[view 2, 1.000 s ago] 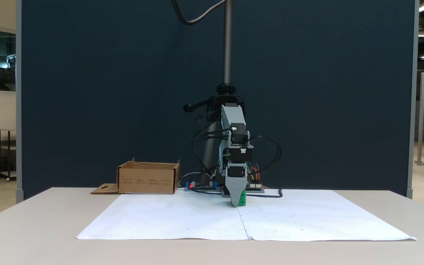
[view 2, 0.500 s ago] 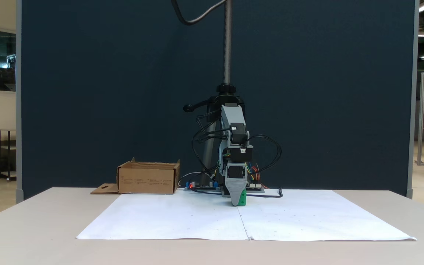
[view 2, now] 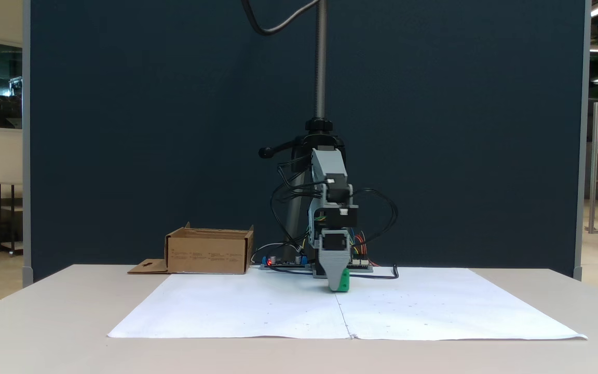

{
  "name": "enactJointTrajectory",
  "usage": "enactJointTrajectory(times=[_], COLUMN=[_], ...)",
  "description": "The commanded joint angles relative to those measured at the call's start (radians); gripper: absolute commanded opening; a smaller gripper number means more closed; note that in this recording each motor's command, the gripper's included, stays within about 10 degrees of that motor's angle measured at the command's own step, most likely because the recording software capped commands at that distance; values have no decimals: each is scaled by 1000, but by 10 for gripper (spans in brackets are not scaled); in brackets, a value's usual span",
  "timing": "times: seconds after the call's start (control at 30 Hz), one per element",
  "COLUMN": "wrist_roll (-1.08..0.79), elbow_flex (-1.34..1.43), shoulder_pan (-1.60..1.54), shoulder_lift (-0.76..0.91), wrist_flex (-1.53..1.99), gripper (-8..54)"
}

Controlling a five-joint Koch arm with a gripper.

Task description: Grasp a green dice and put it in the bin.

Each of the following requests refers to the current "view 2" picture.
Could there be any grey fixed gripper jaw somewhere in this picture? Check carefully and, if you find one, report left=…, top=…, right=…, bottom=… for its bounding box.
left=324, top=258, right=350, bottom=293

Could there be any blue circuit board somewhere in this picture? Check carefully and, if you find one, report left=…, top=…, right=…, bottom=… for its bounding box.
left=260, top=253, right=315, bottom=271

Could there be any white paper sheet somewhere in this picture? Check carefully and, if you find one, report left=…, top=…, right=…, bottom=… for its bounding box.
left=107, top=268, right=352, bottom=339
left=333, top=268, right=588, bottom=341

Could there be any brown cardboard box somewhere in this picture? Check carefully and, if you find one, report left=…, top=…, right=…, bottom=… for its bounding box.
left=128, top=222, right=254, bottom=275

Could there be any dark blue partition panel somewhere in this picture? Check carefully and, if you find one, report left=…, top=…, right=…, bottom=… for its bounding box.
left=23, top=0, right=591, bottom=284

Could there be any black shelf cart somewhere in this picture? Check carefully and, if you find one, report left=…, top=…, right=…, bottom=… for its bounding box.
left=0, top=182, right=23, bottom=257

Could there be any coloured jumper wire bundle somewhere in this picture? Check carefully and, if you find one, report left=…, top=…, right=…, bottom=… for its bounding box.
left=351, top=231, right=378, bottom=266

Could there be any black cable on table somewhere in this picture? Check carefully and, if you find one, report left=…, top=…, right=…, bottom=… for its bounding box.
left=350, top=264, right=400, bottom=281

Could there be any black arm wire bundle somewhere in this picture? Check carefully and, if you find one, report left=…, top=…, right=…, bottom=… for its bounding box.
left=269, top=160, right=327, bottom=251
left=350, top=188, right=400, bottom=246

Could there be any black camera stand with pole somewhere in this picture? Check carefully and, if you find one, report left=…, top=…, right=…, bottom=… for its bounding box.
left=259, top=0, right=348, bottom=251

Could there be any grey overhead cable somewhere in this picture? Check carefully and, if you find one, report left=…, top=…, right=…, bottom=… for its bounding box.
left=241, top=0, right=321, bottom=36

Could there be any framed wall window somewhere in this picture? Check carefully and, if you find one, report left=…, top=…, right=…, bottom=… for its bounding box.
left=0, top=36, right=23, bottom=133

